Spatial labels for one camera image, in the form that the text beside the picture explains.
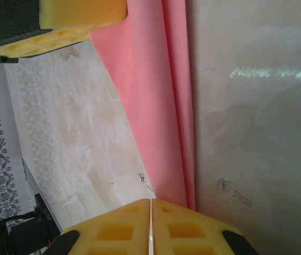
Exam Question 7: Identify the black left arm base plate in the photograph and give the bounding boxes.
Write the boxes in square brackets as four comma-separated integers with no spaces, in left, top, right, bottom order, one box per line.
[33,193,62,248]

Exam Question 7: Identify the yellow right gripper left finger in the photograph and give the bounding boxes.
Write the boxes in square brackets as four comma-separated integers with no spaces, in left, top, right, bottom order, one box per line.
[48,198,151,255]

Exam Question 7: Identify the long aluminium mounting rail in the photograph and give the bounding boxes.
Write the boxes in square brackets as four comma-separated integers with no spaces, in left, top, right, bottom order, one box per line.
[21,158,63,232]

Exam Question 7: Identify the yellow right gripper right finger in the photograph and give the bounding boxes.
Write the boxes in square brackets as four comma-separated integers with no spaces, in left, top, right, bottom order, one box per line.
[150,198,259,255]

